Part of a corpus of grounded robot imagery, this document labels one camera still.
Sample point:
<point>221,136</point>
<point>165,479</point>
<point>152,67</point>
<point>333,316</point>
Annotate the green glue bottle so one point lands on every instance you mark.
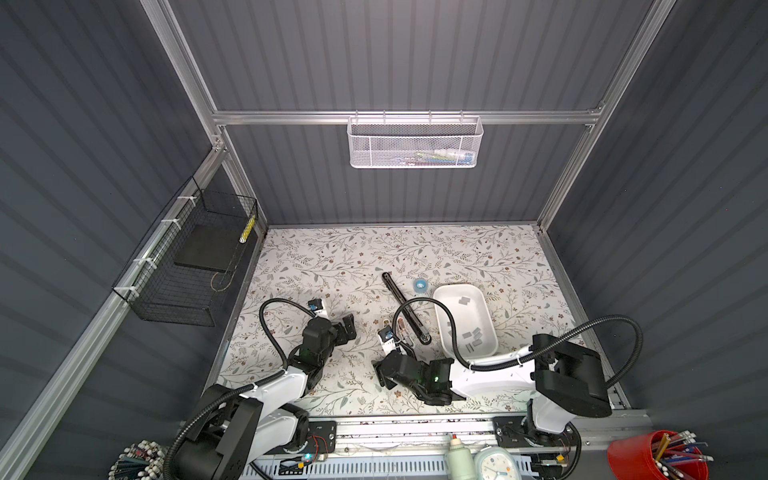
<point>459,461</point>

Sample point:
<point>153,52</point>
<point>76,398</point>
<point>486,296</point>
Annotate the white plastic tray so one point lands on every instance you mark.
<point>476,335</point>

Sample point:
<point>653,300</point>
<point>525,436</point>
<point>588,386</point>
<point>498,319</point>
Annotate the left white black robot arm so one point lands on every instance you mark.
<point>230,428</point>

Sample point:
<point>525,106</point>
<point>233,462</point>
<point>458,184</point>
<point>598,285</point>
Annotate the yellow marker pen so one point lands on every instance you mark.
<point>248,228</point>

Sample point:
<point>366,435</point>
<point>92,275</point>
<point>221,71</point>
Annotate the red pencil cup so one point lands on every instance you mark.
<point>660,455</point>

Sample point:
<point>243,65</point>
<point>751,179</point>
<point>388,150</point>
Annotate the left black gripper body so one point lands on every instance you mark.
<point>339,337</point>

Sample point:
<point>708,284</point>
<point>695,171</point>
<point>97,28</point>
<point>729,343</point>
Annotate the floral table mat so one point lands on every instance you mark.
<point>344,267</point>

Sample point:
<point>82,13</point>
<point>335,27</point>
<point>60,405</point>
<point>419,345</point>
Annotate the mint alarm clock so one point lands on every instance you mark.
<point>496,463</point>

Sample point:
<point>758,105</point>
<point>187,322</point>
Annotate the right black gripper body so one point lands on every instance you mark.
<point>384,380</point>

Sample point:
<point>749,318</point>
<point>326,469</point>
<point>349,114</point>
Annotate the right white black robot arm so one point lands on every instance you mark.
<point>567,380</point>

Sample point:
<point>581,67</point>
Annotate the blue tape roll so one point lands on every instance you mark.
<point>420,286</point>

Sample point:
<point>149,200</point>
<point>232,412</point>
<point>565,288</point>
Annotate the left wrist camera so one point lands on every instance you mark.
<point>317,308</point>

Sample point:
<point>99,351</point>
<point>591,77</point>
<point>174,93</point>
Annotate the black stapler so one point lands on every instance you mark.
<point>408,313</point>

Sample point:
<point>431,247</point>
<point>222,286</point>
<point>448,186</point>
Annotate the jar of coloured pencils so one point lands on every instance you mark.
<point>140,461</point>

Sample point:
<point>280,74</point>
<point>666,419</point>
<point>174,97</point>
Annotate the white wire mesh basket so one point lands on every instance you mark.
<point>414,143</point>

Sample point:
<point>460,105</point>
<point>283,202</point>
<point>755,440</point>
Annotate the black wire basket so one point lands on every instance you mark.
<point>189,269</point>

